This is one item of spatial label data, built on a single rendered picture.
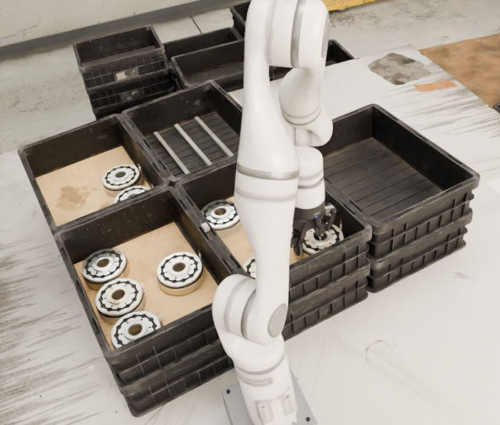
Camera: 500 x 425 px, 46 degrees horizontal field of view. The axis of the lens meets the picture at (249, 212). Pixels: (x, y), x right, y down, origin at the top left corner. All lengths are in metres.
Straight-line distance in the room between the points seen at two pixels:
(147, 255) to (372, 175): 0.61
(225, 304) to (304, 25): 0.42
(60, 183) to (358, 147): 0.83
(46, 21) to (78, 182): 2.95
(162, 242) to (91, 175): 0.37
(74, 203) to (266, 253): 0.87
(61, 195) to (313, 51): 1.04
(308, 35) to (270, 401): 0.61
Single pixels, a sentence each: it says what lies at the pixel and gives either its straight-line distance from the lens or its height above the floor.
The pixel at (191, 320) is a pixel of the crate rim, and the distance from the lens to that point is 1.14.
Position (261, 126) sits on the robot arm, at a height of 1.36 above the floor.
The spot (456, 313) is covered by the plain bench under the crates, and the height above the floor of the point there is 0.70.
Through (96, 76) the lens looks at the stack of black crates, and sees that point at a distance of 2.89.
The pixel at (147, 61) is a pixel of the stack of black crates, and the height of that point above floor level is 0.55.
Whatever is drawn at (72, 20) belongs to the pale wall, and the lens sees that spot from 4.58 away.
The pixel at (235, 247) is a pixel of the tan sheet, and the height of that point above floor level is 0.83.
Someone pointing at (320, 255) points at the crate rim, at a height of 0.93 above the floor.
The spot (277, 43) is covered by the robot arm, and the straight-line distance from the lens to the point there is 0.80.
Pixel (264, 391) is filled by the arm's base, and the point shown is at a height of 0.92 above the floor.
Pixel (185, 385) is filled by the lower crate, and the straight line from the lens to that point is 1.30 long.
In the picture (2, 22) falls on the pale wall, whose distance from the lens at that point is 4.58.
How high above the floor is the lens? 1.81
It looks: 42 degrees down
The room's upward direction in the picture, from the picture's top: 8 degrees counter-clockwise
